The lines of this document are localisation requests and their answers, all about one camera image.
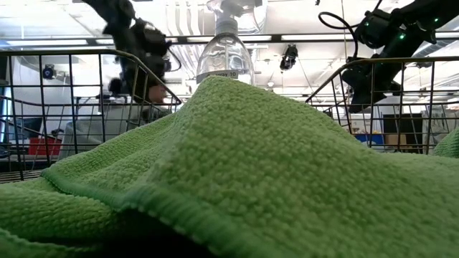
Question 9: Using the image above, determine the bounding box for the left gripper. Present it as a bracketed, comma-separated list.
[118, 53, 169, 105]

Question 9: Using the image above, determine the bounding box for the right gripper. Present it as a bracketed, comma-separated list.
[340, 53, 402, 115]

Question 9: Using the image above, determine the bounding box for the green microfiber towel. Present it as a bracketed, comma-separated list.
[432, 127, 459, 159]
[0, 75, 459, 258]

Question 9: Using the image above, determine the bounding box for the person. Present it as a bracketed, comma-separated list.
[59, 84, 173, 161]

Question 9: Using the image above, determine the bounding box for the black monitor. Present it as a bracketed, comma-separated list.
[382, 113, 424, 144]

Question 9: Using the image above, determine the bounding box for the black ceiling spotlight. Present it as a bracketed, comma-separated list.
[279, 43, 299, 72]
[42, 63, 57, 80]

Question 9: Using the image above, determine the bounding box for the clear spray bottle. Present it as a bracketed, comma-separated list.
[196, 0, 268, 87]

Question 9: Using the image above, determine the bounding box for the red storage bin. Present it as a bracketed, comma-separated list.
[27, 136, 62, 157]

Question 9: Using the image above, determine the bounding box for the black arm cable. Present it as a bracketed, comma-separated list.
[318, 11, 359, 60]

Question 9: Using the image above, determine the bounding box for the black wire basket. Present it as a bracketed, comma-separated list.
[305, 55, 459, 155]
[0, 49, 184, 183]

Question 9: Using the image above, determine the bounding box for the black overhead frame bar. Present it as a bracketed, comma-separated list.
[0, 32, 459, 47]

